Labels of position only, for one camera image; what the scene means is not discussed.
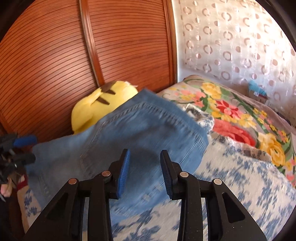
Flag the yellow Pikachu plush toy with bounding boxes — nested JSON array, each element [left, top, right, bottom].
[[71, 81, 138, 135]]

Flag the blue floral white quilt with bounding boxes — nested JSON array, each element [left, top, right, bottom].
[[18, 112, 295, 240]]

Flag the circle patterned sheer curtain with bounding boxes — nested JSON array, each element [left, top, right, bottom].
[[172, 1, 295, 111]]

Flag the wooden louvered wardrobe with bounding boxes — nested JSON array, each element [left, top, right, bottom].
[[1, 1, 177, 142]]

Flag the person's left hand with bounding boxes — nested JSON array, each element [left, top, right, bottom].
[[1, 175, 28, 198]]

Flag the colourful floral bed sheet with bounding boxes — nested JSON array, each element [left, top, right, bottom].
[[159, 75, 295, 186]]

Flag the blue denim jeans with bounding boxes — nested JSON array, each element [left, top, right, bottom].
[[26, 90, 208, 224]]

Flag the cardboard box with teal cloth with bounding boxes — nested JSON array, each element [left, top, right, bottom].
[[248, 80, 268, 104]]

